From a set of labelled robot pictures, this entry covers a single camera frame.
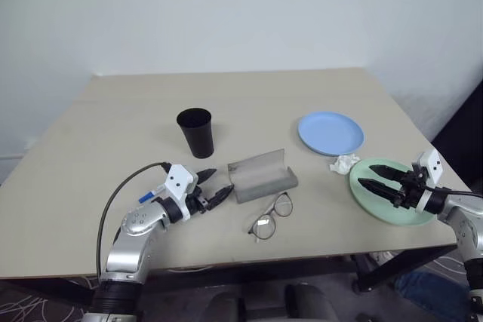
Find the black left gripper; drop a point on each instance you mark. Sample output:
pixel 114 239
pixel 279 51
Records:
pixel 197 202

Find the black board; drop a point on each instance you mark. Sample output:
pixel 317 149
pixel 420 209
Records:
pixel 471 129

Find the black plastic cup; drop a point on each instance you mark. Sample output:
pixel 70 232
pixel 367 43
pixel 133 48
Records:
pixel 200 141

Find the thin-framed eyeglasses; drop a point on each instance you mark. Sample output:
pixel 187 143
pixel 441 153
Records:
pixel 283 207

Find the green plate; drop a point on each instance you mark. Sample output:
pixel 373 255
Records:
pixel 377 209

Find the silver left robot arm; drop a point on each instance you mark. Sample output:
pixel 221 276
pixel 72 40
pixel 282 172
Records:
pixel 128 246

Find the blue fabric object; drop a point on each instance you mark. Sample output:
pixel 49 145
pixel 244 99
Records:
pixel 430 292

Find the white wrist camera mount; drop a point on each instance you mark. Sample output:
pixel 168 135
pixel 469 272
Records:
pixel 177 182
pixel 432 165

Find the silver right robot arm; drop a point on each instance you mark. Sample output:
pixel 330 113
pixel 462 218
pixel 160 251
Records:
pixel 464 224

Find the blue plate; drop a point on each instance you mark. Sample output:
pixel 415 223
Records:
pixel 330 133

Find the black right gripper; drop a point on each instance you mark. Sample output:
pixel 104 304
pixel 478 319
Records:
pixel 411 190

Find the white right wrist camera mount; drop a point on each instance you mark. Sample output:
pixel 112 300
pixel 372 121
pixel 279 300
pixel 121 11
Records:
pixel 432 165

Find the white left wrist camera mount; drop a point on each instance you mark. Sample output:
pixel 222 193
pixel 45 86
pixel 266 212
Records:
pixel 177 182

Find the crumpled white tissue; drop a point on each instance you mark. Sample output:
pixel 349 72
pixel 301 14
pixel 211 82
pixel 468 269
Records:
pixel 343 165

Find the grey glasses case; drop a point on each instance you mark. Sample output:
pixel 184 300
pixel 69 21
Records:
pixel 260 182

